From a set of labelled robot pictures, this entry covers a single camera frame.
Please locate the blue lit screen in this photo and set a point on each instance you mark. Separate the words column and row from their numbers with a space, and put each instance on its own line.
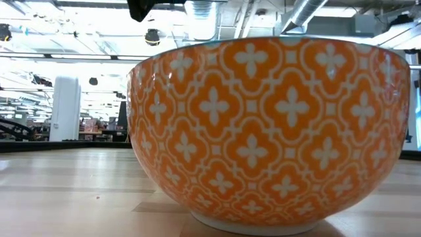
column 418, row 125

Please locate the long ceiling light bar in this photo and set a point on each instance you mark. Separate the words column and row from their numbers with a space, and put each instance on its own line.
column 79, row 56

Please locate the small black ceiling dome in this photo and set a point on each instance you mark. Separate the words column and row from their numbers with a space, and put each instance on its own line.
column 93, row 81

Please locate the red boxes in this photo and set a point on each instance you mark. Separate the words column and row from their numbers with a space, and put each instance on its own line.
column 90, row 125

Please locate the silver smooth ventilation duct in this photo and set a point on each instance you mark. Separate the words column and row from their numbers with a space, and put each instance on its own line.
column 301, row 14

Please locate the silver ribbed ventilation duct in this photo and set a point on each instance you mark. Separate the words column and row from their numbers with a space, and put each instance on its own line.
column 201, row 19

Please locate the black background monitor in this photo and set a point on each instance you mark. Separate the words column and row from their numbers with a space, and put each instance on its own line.
column 123, row 115

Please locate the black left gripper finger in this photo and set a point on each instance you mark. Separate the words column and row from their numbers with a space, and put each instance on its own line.
column 139, row 10

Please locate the bowl teal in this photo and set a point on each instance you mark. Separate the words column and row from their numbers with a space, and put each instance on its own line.
column 250, row 131

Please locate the black ceiling dome camera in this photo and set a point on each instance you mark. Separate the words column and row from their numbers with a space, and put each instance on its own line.
column 152, row 37

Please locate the white pillar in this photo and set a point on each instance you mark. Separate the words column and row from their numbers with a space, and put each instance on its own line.
column 65, row 108

